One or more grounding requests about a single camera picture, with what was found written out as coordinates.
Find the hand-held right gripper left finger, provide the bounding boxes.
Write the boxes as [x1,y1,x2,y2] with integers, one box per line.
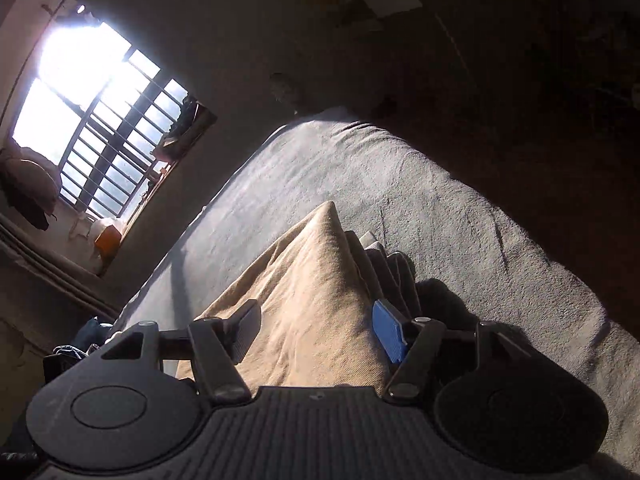
[100,300,262,405]

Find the barred window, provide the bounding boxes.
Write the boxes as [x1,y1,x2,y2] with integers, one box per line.
[12,22,191,221]

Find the dark cloth bundle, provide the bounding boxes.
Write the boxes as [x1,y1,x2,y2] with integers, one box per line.
[0,147,60,231]

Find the grey folded garment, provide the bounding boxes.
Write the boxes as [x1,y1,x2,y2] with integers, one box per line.
[345,230,418,321]

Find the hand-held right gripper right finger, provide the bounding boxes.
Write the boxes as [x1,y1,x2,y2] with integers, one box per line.
[372,300,531,401]

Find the blue denim jeans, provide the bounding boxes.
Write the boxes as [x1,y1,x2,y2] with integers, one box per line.
[52,317,115,361]

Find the beige pants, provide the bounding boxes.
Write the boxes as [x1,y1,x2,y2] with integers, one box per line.
[176,201,401,388]

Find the orange container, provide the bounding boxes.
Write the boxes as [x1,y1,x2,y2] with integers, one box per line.
[94,225,123,263]

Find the beige curtain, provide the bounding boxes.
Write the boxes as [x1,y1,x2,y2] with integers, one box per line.
[0,212,121,321]

